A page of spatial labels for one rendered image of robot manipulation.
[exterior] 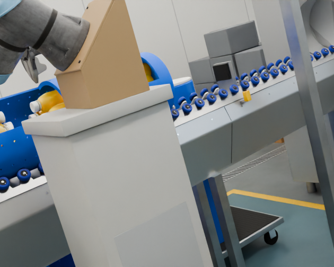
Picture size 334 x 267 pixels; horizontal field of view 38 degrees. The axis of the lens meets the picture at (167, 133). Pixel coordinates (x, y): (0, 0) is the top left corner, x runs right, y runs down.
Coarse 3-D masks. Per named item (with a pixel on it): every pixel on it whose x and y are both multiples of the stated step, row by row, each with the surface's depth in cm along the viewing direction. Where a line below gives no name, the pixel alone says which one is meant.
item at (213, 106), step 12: (324, 60) 264; (252, 84) 231; (264, 84) 234; (240, 96) 223; (204, 108) 210; (216, 108) 213; (180, 120) 201; (36, 180) 163; (0, 192) 156; (12, 192) 157; (24, 192) 159
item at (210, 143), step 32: (256, 96) 228; (288, 96) 241; (320, 96) 262; (192, 128) 203; (224, 128) 213; (256, 128) 230; (288, 128) 250; (192, 160) 205; (224, 160) 220; (32, 192) 161; (0, 224) 152; (32, 224) 160; (0, 256) 155; (32, 256) 164
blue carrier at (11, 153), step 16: (160, 64) 195; (48, 80) 176; (160, 80) 192; (16, 96) 177; (32, 96) 184; (16, 112) 183; (32, 112) 187; (16, 128) 156; (0, 144) 152; (16, 144) 156; (32, 144) 159; (0, 160) 153; (16, 160) 157; (32, 160) 162; (0, 176) 157
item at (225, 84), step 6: (216, 66) 232; (222, 66) 229; (228, 66) 228; (216, 72) 233; (222, 72) 230; (228, 72) 229; (216, 78) 235; (222, 78) 232; (228, 78) 229; (234, 78) 230; (222, 84) 235; (228, 84) 232; (234, 84) 230; (228, 90) 233
